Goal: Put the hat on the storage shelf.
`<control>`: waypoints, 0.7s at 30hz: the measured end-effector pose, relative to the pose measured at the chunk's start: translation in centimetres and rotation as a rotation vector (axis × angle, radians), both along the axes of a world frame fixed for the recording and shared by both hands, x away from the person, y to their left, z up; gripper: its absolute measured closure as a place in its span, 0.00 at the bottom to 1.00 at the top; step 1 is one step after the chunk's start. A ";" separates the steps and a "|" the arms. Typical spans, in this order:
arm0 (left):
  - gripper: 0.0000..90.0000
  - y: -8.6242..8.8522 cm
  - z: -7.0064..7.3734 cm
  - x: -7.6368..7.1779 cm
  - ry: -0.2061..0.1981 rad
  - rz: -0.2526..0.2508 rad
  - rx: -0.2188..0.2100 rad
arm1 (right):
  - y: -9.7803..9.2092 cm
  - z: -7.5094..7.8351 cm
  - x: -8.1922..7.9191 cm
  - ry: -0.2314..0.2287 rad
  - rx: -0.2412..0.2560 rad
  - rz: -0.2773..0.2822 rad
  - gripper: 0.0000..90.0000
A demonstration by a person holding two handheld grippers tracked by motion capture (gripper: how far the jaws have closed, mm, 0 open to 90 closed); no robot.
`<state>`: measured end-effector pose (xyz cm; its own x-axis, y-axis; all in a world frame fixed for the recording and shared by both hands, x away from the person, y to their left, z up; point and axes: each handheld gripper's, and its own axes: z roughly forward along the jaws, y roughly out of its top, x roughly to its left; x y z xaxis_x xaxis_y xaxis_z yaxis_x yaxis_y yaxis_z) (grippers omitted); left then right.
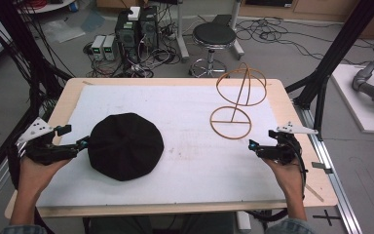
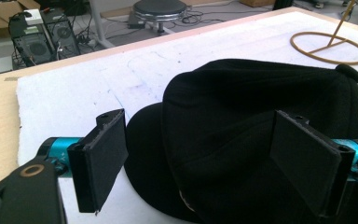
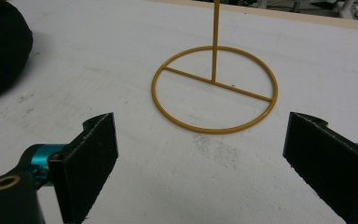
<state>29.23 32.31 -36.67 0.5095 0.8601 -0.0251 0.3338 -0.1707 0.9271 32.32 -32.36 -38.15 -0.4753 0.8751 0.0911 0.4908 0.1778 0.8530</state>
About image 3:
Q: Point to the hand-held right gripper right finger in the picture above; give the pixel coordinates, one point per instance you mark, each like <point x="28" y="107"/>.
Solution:
<point x="329" y="165"/>

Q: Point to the black cloth object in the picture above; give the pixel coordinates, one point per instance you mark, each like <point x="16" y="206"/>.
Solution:
<point x="0" y="46"/>

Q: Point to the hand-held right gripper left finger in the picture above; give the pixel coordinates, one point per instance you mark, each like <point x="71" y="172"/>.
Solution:
<point x="84" y="168"/>

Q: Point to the white stand base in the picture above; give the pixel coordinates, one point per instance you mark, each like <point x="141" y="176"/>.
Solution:
<point x="346" y="7"/>

